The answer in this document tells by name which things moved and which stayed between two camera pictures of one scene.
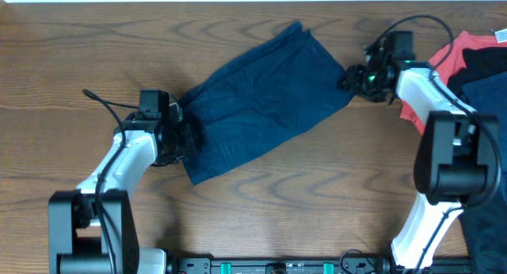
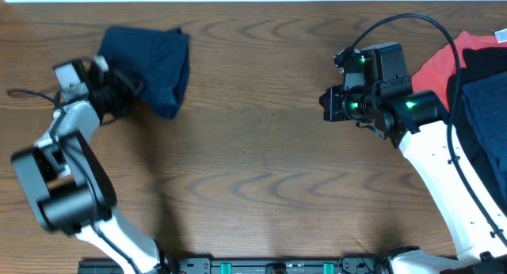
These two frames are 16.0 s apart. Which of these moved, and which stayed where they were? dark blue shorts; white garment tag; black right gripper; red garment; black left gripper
Moved: black right gripper; black left gripper; dark blue shorts
Stayed: red garment; white garment tag
